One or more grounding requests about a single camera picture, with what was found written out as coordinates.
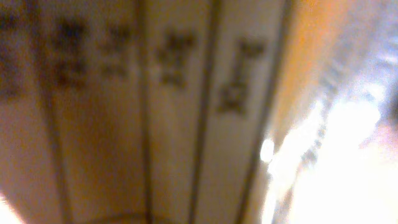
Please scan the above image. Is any orange spaghetti package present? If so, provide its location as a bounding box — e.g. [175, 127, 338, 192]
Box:
[0, 0, 312, 224]

